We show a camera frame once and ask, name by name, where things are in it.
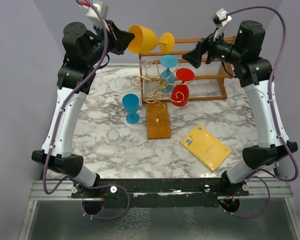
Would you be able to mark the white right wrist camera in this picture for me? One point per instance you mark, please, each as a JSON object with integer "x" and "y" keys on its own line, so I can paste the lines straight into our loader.
{"x": 221, "y": 19}

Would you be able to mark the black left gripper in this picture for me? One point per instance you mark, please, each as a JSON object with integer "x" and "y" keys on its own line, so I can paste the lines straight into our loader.
{"x": 119, "y": 38}

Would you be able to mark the wooden rack base board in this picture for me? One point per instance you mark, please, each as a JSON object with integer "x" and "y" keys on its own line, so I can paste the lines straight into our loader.
{"x": 157, "y": 121}

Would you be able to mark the aluminium frame rail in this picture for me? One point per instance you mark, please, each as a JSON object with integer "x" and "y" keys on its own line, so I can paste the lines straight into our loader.
{"x": 163, "y": 187}

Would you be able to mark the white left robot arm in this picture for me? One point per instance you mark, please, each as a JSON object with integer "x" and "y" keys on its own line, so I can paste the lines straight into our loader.
{"x": 83, "y": 49}

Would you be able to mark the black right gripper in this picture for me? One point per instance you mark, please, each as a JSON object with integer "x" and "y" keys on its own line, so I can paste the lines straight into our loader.
{"x": 206, "y": 45}

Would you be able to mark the wooden shelf rack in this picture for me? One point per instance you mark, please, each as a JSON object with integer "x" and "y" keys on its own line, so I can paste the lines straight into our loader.
{"x": 216, "y": 71}

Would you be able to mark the red plastic goblet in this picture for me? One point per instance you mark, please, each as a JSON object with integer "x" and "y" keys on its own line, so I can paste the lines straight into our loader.
{"x": 180, "y": 93}

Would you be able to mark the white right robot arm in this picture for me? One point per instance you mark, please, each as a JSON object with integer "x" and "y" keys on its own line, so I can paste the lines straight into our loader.
{"x": 255, "y": 75}

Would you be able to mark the yellow book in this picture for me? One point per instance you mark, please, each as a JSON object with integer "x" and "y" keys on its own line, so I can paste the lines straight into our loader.
{"x": 207, "y": 148}

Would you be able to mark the gold wire wine glass rack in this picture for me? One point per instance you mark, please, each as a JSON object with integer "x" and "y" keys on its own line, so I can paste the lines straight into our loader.
{"x": 152, "y": 95}

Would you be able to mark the orange plastic goblet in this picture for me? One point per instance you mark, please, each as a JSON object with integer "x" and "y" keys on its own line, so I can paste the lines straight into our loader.
{"x": 145, "y": 40}

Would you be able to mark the blue plastic goblet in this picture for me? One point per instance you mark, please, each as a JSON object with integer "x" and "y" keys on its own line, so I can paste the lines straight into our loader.
{"x": 168, "y": 61}
{"x": 131, "y": 105}

